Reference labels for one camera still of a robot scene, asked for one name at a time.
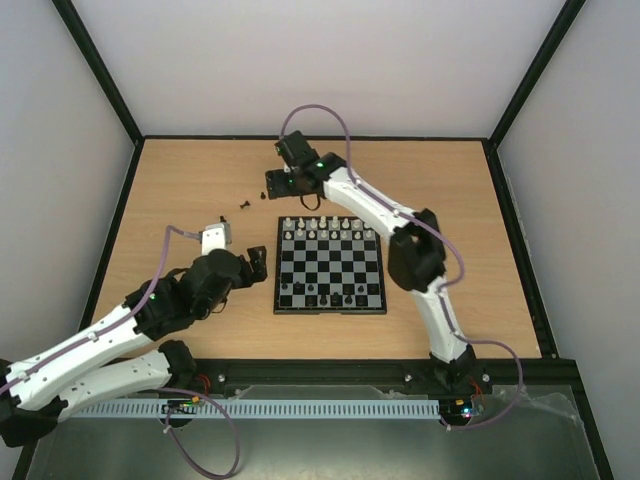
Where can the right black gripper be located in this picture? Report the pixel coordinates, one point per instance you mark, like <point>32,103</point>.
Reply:
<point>273,184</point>

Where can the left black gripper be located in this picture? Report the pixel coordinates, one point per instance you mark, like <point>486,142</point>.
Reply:
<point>259,267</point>

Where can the black folding chess board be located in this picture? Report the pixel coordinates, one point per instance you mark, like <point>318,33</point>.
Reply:
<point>328,265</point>

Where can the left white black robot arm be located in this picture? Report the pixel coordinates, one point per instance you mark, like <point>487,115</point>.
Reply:
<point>130,349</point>

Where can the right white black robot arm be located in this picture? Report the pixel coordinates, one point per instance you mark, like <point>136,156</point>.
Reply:
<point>416,247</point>

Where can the black aluminium frame rail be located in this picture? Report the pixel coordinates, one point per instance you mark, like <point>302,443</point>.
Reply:
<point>412,377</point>

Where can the light blue slotted cable duct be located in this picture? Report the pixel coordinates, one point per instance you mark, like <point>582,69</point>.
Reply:
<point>255,409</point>

